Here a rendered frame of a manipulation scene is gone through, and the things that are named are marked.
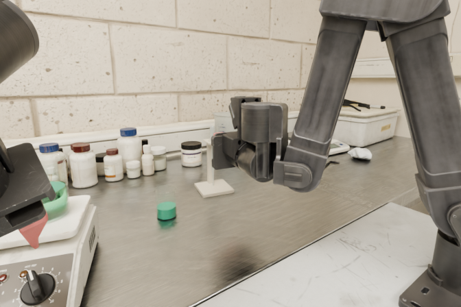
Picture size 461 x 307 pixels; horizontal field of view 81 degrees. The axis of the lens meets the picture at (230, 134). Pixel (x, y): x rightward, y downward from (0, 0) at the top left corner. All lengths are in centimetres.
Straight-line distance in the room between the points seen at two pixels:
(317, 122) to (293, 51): 103
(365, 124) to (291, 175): 84
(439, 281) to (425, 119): 21
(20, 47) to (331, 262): 46
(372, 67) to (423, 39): 118
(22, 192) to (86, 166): 53
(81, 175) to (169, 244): 37
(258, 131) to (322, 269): 22
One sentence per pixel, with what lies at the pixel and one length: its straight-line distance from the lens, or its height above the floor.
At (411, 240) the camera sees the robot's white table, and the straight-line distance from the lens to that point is 59.
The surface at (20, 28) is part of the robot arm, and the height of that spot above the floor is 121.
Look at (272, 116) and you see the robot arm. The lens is 41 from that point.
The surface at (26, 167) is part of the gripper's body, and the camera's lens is 28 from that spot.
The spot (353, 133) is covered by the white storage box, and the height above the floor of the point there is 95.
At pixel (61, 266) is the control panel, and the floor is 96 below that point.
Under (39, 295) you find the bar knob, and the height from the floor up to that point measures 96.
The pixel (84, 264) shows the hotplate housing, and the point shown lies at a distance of 43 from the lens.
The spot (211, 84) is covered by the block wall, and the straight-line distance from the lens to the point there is 110.
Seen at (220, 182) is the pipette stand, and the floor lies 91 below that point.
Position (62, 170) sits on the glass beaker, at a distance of 44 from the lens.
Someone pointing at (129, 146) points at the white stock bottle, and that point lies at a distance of 84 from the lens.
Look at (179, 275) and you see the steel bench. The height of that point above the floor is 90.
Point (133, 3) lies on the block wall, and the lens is 101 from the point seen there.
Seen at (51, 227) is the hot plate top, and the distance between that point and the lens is 44.
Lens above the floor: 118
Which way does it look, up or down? 12 degrees down
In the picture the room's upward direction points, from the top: straight up
